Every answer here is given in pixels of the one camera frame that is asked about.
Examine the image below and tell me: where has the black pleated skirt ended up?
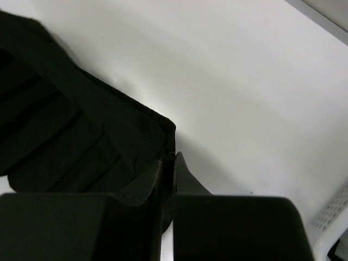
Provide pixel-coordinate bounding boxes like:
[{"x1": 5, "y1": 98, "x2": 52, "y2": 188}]
[{"x1": 0, "y1": 10, "x2": 178, "y2": 234}]

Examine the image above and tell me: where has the white plastic laundry basket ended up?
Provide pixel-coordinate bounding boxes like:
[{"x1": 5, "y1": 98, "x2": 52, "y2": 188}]
[{"x1": 308, "y1": 183, "x2": 347, "y2": 260}]

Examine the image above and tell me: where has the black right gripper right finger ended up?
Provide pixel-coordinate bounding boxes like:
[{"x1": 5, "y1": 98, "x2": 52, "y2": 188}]
[{"x1": 173, "y1": 153, "x2": 313, "y2": 260}]

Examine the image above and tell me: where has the aluminium table edge rail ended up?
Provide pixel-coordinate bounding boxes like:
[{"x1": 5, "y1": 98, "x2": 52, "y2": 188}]
[{"x1": 285, "y1": 0, "x2": 347, "y2": 45}]

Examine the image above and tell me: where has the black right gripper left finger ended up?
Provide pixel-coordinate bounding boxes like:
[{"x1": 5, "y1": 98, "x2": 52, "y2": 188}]
[{"x1": 1, "y1": 161, "x2": 164, "y2": 260}]

